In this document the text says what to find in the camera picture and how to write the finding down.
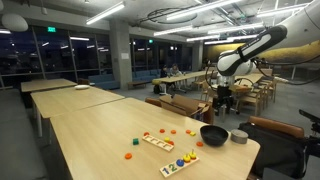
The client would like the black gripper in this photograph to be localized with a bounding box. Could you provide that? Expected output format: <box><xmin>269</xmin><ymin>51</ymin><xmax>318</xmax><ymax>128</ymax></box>
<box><xmin>213</xmin><ymin>86</ymin><xmax>234</xmax><ymax>117</ymax></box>

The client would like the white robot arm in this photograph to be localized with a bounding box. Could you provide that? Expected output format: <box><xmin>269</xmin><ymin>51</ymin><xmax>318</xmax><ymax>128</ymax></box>
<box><xmin>212</xmin><ymin>0</ymin><xmax>320</xmax><ymax>111</ymax></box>

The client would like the black bowl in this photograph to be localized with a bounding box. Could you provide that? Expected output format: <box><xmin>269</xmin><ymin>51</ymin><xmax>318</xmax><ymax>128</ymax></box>
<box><xmin>200</xmin><ymin>125</ymin><xmax>229</xmax><ymax>146</ymax></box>

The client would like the brown leather chair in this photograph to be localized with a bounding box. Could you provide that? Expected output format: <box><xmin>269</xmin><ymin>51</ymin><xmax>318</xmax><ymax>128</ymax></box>
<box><xmin>239</xmin><ymin>116</ymin><xmax>306</xmax><ymax>178</ymax></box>

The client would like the wooden slotted tray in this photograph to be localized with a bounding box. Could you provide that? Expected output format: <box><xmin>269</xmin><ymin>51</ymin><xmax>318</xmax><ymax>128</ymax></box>
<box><xmin>143</xmin><ymin>135</ymin><xmax>174</xmax><ymax>152</ymax></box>

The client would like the wooden number stacking board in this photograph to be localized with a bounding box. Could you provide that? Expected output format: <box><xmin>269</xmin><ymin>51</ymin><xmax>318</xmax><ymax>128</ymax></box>
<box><xmin>159</xmin><ymin>150</ymin><xmax>199</xmax><ymax>178</ymax></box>

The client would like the green cube block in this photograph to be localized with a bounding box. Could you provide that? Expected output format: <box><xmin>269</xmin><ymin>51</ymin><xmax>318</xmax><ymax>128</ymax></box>
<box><xmin>133</xmin><ymin>138</ymin><xmax>139</xmax><ymax>145</ymax></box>

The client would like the white plate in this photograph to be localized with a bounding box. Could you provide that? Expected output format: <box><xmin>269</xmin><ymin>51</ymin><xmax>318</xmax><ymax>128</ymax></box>
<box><xmin>74</xmin><ymin>85</ymin><xmax>90</xmax><ymax>90</ymax></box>

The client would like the grey duct tape roll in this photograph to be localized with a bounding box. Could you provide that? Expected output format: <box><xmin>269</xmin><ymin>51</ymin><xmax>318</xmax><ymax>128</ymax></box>
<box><xmin>231</xmin><ymin>129</ymin><xmax>248</xmax><ymax>144</ymax></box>

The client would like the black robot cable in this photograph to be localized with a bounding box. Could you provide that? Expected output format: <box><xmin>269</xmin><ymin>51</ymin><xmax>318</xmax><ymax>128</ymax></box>
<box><xmin>203</xmin><ymin>54</ymin><xmax>320</xmax><ymax>93</ymax></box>

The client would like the black tripod camera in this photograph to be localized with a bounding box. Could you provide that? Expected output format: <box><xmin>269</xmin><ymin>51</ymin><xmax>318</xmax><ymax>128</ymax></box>
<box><xmin>299</xmin><ymin>109</ymin><xmax>320</xmax><ymax>158</ymax></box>

